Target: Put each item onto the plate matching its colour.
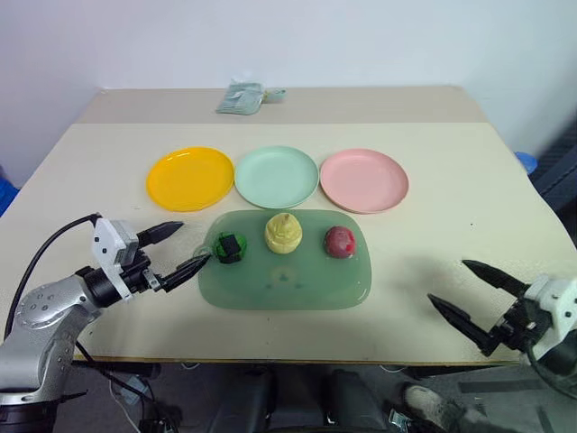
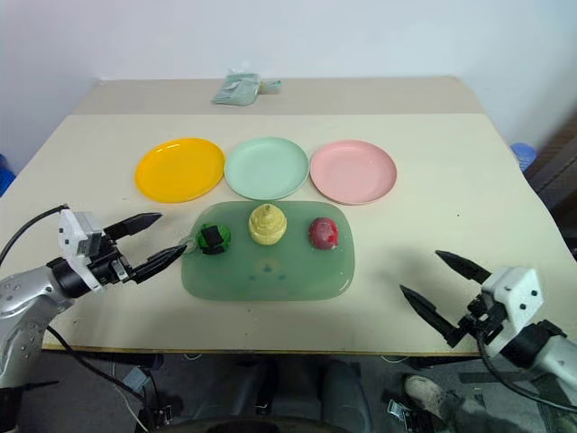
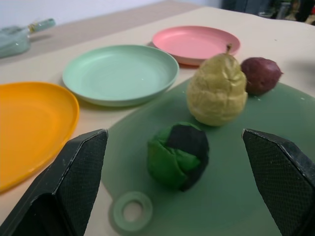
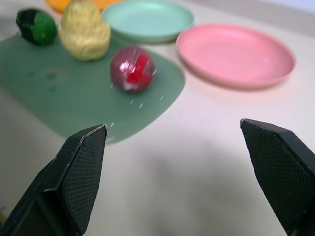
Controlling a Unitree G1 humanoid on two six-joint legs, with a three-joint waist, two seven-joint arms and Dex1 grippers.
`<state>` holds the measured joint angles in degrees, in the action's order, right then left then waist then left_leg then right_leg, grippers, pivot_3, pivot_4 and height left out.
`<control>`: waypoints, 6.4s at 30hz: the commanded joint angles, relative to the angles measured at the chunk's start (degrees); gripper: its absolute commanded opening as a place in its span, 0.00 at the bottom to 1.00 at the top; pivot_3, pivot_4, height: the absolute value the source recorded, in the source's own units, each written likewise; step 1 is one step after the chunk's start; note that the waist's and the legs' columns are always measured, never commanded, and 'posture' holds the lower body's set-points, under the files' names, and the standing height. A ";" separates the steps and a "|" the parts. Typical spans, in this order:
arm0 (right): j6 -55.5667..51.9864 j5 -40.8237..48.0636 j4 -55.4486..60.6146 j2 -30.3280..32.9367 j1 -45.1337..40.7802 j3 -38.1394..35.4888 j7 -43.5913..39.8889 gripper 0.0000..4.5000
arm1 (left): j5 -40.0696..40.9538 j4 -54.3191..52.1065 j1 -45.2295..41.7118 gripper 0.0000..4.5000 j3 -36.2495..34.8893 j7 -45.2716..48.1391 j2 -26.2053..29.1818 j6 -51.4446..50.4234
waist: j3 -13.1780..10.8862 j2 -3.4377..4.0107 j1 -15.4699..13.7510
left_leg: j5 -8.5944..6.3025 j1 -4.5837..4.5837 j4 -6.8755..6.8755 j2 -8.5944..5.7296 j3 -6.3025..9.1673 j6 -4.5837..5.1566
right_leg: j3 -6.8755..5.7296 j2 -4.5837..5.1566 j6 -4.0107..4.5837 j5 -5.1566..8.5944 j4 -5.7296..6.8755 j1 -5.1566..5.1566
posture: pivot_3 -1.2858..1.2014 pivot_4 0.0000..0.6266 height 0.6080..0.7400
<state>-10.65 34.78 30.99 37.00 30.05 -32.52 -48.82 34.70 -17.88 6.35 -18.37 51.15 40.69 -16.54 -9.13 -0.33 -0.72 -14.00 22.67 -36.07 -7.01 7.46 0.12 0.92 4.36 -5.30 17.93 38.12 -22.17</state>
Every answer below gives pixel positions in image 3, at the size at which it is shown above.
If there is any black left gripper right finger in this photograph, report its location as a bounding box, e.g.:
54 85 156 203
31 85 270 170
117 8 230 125
242 128 315 236

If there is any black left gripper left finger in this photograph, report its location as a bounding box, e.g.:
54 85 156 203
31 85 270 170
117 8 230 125
0 128 109 236

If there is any orange plastic plate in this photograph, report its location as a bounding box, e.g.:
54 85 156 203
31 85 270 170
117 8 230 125
0 82 80 193

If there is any dark red passion fruit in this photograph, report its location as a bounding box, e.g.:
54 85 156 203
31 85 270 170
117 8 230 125
240 57 284 96

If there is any green and black ball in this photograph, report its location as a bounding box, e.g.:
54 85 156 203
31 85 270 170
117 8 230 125
147 122 210 192

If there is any mint green plastic plate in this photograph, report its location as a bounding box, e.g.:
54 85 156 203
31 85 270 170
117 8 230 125
62 44 180 107

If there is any pink plastic plate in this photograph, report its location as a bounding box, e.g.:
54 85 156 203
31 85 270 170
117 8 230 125
152 26 241 66

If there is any green cutting board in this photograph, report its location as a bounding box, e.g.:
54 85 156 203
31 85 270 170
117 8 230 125
101 80 315 236

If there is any yellow pear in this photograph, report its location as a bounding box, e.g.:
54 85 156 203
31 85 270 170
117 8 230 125
186 43 248 127

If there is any pale green dustpan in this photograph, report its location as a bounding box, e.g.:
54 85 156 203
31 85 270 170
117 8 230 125
0 18 56 59

